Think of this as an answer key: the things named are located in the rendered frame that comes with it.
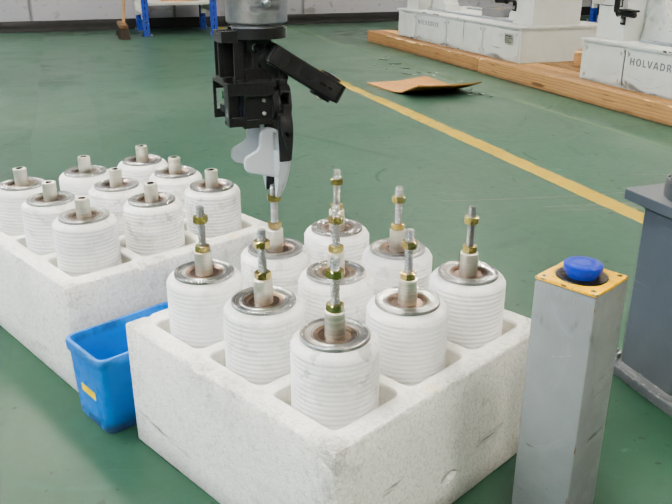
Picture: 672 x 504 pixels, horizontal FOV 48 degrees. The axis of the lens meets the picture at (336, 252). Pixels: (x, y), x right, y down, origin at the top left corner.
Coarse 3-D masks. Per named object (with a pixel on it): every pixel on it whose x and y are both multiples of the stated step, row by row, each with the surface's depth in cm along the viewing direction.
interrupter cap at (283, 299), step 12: (252, 288) 90; (276, 288) 91; (240, 300) 87; (252, 300) 88; (276, 300) 88; (288, 300) 87; (240, 312) 85; (252, 312) 84; (264, 312) 84; (276, 312) 85
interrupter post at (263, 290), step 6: (258, 282) 86; (264, 282) 86; (270, 282) 86; (258, 288) 86; (264, 288) 86; (270, 288) 86; (258, 294) 86; (264, 294) 86; (270, 294) 87; (258, 300) 87; (264, 300) 87; (270, 300) 87
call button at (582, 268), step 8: (576, 256) 80; (584, 256) 80; (568, 264) 78; (576, 264) 78; (584, 264) 78; (592, 264) 78; (600, 264) 78; (568, 272) 78; (576, 272) 77; (584, 272) 77; (592, 272) 77; (600, 272) 77; (584, 280) 77; (592, 280) 77
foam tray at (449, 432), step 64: (512, 320) 99; (192, 384) 89; (384, 384) 84; (448, 384) 84; (512, 384) 95; (192, 448) 94; (256, 448) 83; (320, 448) 74; (384, 448) 78; (448, 448) 88; (512, 448) 100
